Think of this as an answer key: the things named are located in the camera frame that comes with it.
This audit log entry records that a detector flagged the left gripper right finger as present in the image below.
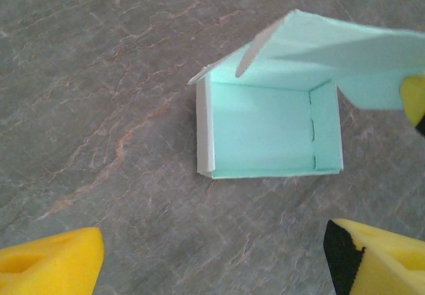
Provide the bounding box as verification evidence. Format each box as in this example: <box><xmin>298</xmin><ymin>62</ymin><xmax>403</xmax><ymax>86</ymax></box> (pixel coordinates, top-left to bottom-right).
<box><xmin>323</xmin><ymin>218</ymin><xmax>425</xmax><ymax>295</ymax></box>

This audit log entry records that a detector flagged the light teal paper box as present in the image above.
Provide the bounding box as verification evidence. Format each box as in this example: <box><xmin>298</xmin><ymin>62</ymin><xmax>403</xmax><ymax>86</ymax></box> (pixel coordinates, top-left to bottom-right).
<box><xmin>187</xmin><ymin>9</ymin><xmax>425</xmax><ymax>180</ymax></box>

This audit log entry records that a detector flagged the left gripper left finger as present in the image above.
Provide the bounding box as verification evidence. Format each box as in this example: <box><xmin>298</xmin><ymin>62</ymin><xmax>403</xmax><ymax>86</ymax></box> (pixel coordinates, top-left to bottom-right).
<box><xmin>0</xmin><ymin>227</ymin><xmax>105</xmax><ymax>295</ymax></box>

